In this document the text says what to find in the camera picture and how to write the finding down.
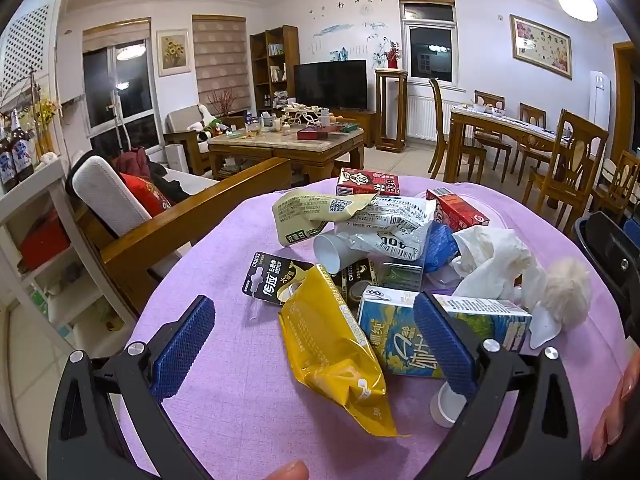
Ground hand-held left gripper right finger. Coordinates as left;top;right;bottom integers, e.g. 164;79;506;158
413;291;586;480

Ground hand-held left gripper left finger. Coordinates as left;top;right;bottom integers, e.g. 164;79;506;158
50;295;216;480

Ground blue green milk carton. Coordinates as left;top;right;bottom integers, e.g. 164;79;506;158
357;285;533;380

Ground yellow snack bag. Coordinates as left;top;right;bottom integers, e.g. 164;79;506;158
278;265;401;438

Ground person's right hand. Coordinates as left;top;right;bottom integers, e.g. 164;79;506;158
591;357;640;461

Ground person's left hand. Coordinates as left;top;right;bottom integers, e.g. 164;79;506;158
260;461;310;480

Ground white fluffy pompom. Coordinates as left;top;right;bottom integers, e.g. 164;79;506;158
541;257;592;328

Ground small white plastic cup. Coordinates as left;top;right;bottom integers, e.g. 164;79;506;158
430;380;471;428

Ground wooden dining chair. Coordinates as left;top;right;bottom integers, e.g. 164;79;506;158
473;91;513;171
590;150;640;221
428;78;488;181
522;109;610;221
517;103;548;171

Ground clear plastic box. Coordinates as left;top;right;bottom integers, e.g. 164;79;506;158
375;255;426;293

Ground purple tablecloth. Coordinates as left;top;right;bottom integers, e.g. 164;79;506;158
120;175;640;480

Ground white plastic piece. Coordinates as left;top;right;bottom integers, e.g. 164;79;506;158
529;305;566;350

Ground blue crumpled wrapper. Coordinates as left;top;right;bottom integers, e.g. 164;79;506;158
422;222;461;273

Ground small black battery card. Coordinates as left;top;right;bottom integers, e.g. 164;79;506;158
340;260;381;318

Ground white crumpled tissue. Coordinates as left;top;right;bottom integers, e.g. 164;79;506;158
450;226;546;311

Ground large black battery card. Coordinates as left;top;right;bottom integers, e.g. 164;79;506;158
241;252;313;311

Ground silver white plastic bag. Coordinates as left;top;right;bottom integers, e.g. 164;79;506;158
335;195;437;261

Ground white shelf unit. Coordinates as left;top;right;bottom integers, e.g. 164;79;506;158
0;157;146;361

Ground red box with white edge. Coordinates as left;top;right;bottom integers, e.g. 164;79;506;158
426;187;490;233

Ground white paper cup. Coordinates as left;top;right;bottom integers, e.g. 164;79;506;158
313;232;361;273

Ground wooden sofa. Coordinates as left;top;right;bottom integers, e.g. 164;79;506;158
65;147;293;311

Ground white standing air conditioner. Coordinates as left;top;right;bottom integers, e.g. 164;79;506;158
589;71;612;133

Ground red pillow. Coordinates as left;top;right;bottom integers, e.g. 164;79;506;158
119;172;173;217

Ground dark clothes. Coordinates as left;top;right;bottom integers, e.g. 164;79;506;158
115;147;191;206

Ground red storage box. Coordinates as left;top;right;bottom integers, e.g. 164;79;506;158
20;210;71;271

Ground red box with cartoon print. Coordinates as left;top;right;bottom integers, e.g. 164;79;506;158
336;167;401;197

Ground white sofa cushion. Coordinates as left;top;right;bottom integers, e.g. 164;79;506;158
72;156;151;236

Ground cream snack bag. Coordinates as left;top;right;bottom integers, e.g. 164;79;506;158
272;190;381;248

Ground wooden dining table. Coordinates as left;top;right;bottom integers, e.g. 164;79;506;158
449;105;566;183

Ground framed flower picture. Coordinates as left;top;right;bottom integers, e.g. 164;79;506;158
509;14;574;81

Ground wooden armchair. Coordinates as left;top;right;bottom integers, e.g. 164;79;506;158
164;106;216;176

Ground plush toy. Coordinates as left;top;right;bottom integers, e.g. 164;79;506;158
187;104;223;141

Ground white radiator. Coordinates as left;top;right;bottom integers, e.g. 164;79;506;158
407;95;473;141

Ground wooden coffee table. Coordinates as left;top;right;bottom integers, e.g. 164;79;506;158
207;127;365;183

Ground wooden television stand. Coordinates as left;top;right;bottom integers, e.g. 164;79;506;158
330;109;378;148

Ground tall wooden plant stand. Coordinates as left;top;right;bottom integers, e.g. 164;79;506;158
375;67;409;153

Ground flat red box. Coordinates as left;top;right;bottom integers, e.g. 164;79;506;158
297;127;341;141

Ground brown glass bottle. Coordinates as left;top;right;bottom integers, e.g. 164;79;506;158
10;108;35;181
0;125;18;193

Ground white ornamental fruit stand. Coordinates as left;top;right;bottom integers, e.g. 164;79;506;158
282;102;321;126

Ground glass balcony door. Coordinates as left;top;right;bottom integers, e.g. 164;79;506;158
82;17;158;153

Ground yellow flowers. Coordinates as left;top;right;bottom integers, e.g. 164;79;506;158
30;95;61;156

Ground window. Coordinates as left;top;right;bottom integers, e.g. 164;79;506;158
398;0;458;86

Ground black television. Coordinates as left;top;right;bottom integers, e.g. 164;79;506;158
293;59;367;110

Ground beige roller blind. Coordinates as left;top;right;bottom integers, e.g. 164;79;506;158
192;15;249;111

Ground framed sunflower painting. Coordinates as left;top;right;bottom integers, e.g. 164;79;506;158
156;29;192;77

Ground wooden bookshelf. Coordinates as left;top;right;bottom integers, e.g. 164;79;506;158
249;25;300;111

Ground white lattice panel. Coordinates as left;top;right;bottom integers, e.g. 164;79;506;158
0;0;66;111

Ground wooden door frame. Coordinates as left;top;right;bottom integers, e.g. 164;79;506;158
612;40;640;156

